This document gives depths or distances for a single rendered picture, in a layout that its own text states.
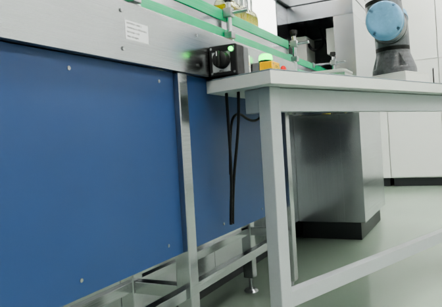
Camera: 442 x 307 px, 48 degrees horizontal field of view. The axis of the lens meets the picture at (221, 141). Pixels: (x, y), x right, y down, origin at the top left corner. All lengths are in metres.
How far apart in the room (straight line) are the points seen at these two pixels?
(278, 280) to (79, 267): 0.54
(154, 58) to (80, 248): 0.43
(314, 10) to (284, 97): 1.69
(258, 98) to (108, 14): 0.45
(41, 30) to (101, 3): 0.17
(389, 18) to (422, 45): 3.86
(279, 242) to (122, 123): 0.50
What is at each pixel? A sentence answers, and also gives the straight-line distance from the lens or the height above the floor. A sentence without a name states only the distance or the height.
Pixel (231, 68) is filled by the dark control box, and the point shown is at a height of 0.77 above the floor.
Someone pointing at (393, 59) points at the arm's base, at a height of 0.83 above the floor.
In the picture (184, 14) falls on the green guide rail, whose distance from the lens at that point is 1.27.
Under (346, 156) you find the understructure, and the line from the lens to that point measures 2.80.
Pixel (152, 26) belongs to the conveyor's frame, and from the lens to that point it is 1.10.
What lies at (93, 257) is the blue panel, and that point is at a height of 0.39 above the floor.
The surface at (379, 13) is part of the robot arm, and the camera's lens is 1.71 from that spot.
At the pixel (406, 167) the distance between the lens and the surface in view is 5.53.
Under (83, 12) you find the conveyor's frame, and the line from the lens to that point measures 0.93.
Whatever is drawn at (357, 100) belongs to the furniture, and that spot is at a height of 0.68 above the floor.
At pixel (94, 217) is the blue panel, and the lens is 0.94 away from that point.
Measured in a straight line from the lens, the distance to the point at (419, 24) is 5.60.
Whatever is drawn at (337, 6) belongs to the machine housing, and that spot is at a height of 1.29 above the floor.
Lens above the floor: 0.59
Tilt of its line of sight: level
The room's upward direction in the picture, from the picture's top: 3 degrees counter-clockwise
